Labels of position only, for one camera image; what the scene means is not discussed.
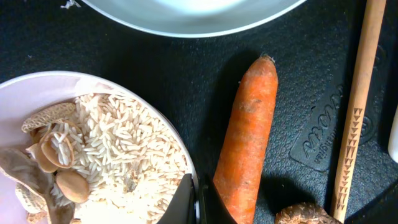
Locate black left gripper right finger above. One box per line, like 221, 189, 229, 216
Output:
198, 175, 236, 224

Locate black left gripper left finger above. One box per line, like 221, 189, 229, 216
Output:
157, 174, 196, 224

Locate orange carrot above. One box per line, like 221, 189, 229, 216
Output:
213, 55, 278, 223

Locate brown mushroom piece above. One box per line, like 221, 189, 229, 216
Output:
274, 202, 341, 224

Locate rice and peanut shells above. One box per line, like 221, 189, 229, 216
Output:
1, 93, 192, 223

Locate pink bowl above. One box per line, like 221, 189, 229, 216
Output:
1, 71, 200, 224

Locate white plastic fork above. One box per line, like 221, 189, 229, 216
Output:
388, 108, 398, 163

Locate round black serving tray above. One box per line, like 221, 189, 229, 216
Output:
0, 0, 398, 224

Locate grey round plate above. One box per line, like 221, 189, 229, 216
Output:
83, 0, 305, 38

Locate wooden chopstick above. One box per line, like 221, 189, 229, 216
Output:
330, 0, 386, 223

